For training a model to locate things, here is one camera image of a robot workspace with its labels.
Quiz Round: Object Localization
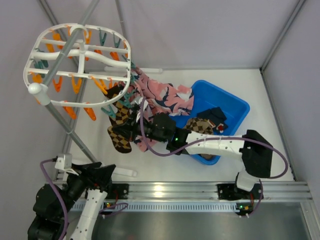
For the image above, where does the brown argyle sock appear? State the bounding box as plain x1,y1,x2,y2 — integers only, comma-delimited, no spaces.
107,101,132,154
183,117,214,135

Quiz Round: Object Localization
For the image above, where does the pink patterned cloth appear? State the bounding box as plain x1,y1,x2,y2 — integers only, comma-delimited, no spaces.
117,61,196,153

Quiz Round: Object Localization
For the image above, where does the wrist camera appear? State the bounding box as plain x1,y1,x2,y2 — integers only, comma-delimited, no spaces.
55,153,76,175
133,97,153,117

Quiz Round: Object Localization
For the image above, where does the navy blue sock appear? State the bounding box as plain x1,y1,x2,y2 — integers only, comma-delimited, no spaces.
197,107,229,134

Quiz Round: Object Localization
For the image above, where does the blue plastic bin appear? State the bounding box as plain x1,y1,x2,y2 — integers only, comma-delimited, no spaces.
167,79,251,166

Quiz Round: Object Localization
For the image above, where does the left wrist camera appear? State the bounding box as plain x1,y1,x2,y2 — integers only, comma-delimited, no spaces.
55,153,76,175

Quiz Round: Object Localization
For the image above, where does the white slotted cable duct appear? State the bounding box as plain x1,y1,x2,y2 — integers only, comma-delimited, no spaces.
72,201,241,213

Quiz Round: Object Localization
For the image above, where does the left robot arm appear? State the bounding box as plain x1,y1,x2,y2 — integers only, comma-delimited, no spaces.
27,162,116,240

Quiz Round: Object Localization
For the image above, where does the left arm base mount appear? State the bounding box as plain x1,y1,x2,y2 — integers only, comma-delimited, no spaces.
109,183,129,200

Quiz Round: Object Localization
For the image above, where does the white round clip hanger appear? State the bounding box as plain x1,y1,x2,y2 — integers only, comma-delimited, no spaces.
23,23,132,108

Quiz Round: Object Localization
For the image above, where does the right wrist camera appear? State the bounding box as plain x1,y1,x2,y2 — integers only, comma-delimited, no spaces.
133,97,153,117

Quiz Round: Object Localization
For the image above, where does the white rack stand post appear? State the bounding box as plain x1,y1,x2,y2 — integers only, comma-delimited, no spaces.
27,82,98,163

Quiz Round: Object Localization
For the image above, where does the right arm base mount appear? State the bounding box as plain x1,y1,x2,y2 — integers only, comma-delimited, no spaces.
217,183,262,201

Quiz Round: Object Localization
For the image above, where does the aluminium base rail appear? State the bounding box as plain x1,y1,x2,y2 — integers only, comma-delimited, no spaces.
113,181,313,202

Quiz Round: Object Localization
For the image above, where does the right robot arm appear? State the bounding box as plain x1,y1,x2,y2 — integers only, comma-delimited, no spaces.
112,109,273,192

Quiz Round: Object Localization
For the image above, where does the grey metal hanging rod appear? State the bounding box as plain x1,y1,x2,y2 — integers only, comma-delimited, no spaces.
43,0,100,86

